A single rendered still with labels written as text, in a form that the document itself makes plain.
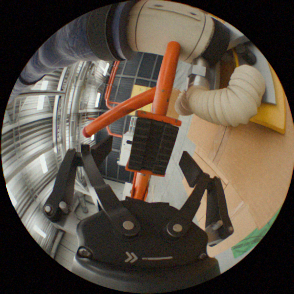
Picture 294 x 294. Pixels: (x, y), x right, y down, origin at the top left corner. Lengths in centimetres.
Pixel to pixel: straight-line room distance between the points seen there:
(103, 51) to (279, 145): 29
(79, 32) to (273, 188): 35
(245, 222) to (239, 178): 48
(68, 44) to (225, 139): 36
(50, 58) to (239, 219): 92
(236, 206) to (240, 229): 16
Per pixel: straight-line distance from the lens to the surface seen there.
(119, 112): 16
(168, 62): 16
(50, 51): 29
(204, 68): 19
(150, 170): 15
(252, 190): 18
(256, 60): 19
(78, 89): 594
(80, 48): 22
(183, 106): 19
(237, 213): 67
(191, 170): 16
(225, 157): 22
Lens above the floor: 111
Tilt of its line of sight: 4 degrees down
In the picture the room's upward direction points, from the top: 78 degrees counter-clockwise
